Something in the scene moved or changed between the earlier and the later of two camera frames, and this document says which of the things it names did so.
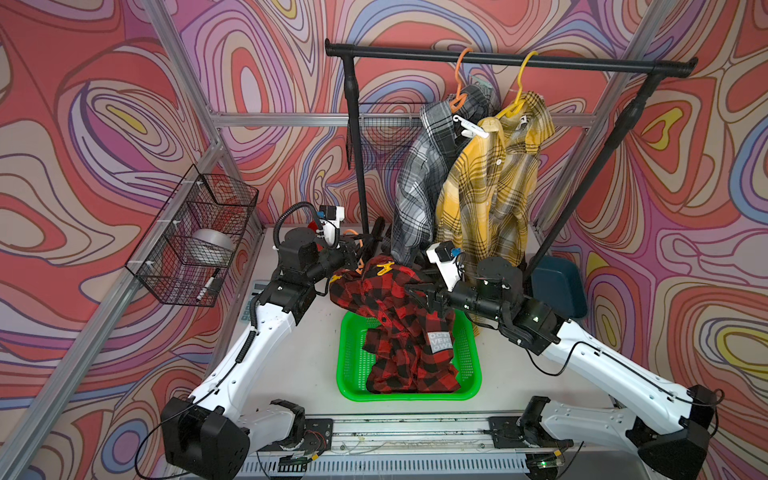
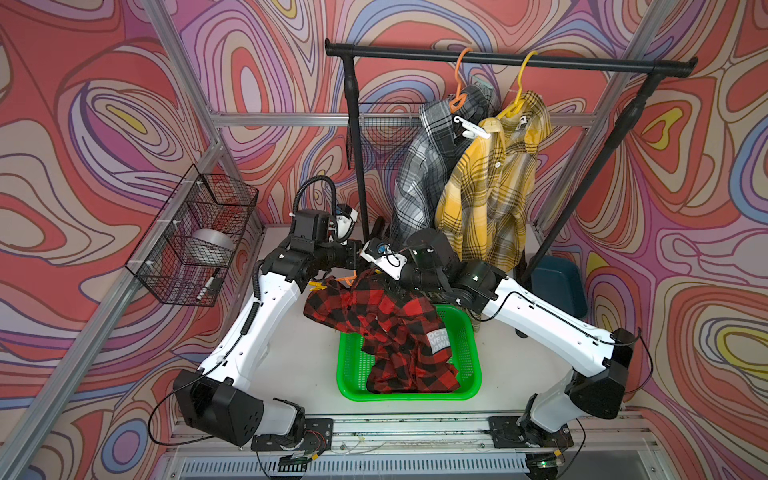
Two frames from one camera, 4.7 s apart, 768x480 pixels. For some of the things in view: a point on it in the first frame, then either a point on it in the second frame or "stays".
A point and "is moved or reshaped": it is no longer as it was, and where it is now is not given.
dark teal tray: [556, 281] stays
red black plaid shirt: [413, 349] is moved or reshaped
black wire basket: [185, 257] stays
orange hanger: [361, 265] is moved or reshaped
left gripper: [348, 255] stays
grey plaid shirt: [441, 127] stays
